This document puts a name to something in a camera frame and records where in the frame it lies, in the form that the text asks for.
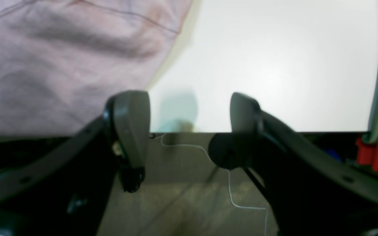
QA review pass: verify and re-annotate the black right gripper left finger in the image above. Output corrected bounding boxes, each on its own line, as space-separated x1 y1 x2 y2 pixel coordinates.
0 90 151 236

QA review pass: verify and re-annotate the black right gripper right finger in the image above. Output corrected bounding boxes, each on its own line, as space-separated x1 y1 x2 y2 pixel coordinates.
208 92 378 236

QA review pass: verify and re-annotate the mauve pink t-shirt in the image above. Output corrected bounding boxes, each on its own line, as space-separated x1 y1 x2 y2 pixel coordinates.
0 0 193 142

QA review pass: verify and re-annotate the thin white floor cable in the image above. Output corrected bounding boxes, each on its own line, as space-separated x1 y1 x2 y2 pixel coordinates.
160 133 269 236

